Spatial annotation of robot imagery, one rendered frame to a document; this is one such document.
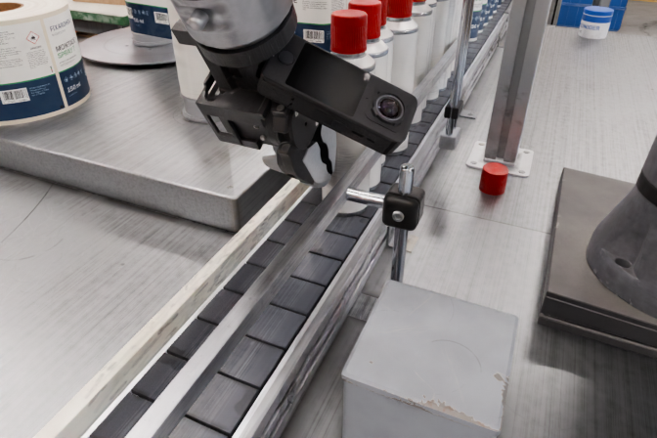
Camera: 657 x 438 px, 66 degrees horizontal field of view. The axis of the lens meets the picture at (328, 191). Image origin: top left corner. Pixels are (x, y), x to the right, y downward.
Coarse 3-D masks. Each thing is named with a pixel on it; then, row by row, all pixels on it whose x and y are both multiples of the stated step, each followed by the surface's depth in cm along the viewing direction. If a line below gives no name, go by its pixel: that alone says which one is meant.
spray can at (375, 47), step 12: (360, 0) 50; (372, 0) 50; (372, 12) 48; (372, 24) 49; (372, 36) 50; (372, 48) 50; (384, 48) 51; (384, 60) 51; (384, 72) 52; (372, 168) 57; (372, 180) 58
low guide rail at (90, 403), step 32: (288, 192) 52; (256, 224) 47; (224, 256) 43; (192, 288) 39; (160, 320) 37; (128, 352) 34; (96, 384) 32; (128, 384) 34; (64, 416) 30; (96, 416) 32
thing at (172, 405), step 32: (448, 64) 75; (416, 96) 61; (320, 224) 39; (288, 256) 35; (256, 288) 32; (224, 320) 30; (256, 320) 32; (224, 352) 29; (192, 384) 26; (160, 416) 25
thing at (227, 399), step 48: (480, 48) 108; (384, 192) 58; (288, 240) 50; (336, 240) 50; (240, 288) 44; (288, 288) 44; (192, 336) 40; (288, 336) 40; (144, 384) 36; (240, 384) 36; (96, 432) 33; (192, 432) 33
